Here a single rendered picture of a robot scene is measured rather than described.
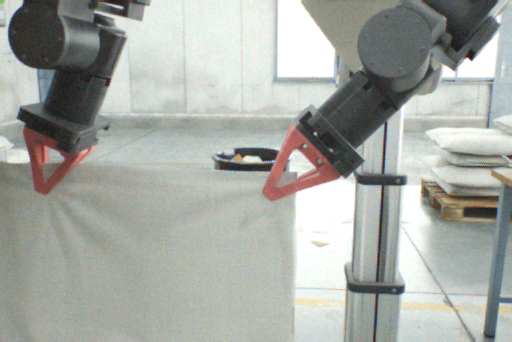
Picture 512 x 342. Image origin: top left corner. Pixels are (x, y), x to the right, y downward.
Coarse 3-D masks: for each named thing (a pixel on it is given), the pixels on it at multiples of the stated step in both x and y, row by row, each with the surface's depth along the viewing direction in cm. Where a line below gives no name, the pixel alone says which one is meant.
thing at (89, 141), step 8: (56, 136) 49; (88, 136) 52; (64, 144) 50; (72, 144) 50; (80, 144) 50; (88, 144) 53; (96, 144) 56; (48, 152) 56; (72, 152) 50; (88, 152) 55; (80, 160) 55
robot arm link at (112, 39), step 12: (96, 24) 47; (108, 24) 51; (108, 36) 49; (120, 36) 50; (108, 48) 50; (120, 48) 51; (96, 60) 50; (108, 60) 50; (84, 72) 51; (96, 72) 50; (108, 72) 51
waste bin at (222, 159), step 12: (216, 156) 281; (228, 156) 302; (240, 156) 308; (252, 156) 309; (264, 156) 307; (276, 156) 302; (216, 168) 280; (228, 168) 269; (240, 168) 265; (252, 168) 264; (264, 168) 265; (288, 168) 283
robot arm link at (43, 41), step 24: (24, 0) 42; (48, 0) 41; (72, 0) 43; (144, 0) 50; (24, 24) 42; (48, 24) 42; (72, 24) 43; (24, 48) 43; (48, 48) 42; (72, 48) 43; (96, 48) 47
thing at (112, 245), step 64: (0, 192) 58; (64, 192) 56; (128, 192) 54; (192, 192) 51; (256, 192) 51; (0, 256) 61; (64, 256) 57; (128, 256) 56; (192, 256) 53; (256, 256) 52; (0, 320) 62; (64, 320) 59; (128, 320) 58; (192, 320) 55; (256, 320) 54
